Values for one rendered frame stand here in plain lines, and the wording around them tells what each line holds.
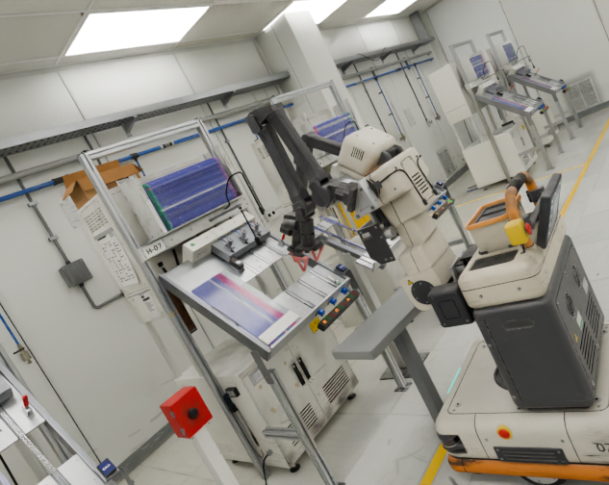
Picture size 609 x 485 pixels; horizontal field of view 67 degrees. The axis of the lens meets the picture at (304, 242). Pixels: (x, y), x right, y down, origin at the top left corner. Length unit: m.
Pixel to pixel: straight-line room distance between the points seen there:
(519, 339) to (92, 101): 3.72
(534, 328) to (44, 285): 3.14
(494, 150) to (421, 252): 4.83
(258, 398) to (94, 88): 3.04
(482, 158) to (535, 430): 5.16
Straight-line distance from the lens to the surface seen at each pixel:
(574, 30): 9.32
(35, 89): 4.26
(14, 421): 1.97
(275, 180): 3.60
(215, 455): 2.09
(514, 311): 1.58
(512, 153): 6.52
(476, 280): 1.55
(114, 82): 4.57
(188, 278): 2.39
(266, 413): 2.45
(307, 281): 2.44
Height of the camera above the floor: 1.34
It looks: 8 degrees down
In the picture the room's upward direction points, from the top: 27 degrees counter-clockwise
